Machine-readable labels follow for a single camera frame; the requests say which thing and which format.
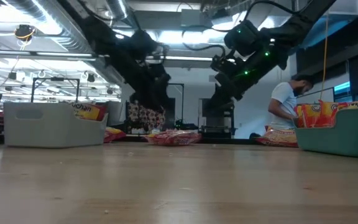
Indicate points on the long ceiling light bar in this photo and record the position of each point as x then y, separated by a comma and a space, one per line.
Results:
42, 54

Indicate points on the black equipment cart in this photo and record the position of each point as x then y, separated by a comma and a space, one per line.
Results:
216, 124

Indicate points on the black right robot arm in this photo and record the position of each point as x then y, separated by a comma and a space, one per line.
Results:
275, 40

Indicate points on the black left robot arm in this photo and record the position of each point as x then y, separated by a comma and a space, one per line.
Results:
113, 53

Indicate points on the small silver ceiling duct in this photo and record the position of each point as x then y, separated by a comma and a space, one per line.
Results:
120, 11

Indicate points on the teal plastic bin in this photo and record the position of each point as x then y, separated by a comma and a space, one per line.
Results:
337, 137

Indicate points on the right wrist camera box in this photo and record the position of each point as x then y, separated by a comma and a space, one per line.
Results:
222, 63

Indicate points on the black metal rack frame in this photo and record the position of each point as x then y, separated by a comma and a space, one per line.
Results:
54, 79

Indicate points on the orange Maruchan noodle packet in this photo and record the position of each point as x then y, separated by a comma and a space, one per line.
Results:
298, 116
336, 113
326, 115
312, 116

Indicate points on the light grey plastic bin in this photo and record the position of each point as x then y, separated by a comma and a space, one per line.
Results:
54, 130

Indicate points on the black ceiling camera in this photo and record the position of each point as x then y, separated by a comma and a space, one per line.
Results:
24, 32

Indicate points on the large silver ceiling duct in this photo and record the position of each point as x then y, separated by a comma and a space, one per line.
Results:
57, 28

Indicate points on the person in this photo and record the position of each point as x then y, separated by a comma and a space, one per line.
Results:
283, 99

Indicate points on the white ceiling box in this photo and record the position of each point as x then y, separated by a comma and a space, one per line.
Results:
196, 18

